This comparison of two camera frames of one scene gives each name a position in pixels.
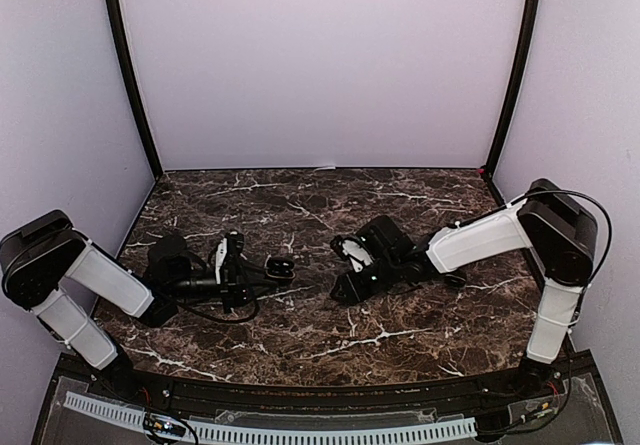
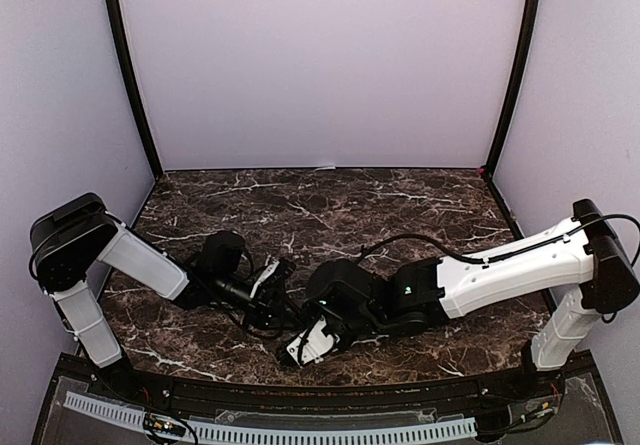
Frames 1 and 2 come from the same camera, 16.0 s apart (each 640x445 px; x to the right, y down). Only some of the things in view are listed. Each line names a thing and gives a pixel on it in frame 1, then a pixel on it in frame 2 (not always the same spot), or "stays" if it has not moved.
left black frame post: x=114 y=13 stays
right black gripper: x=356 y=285 → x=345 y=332
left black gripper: x=237 y=291 → x=262 y=312
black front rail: x=164 y=389 stays
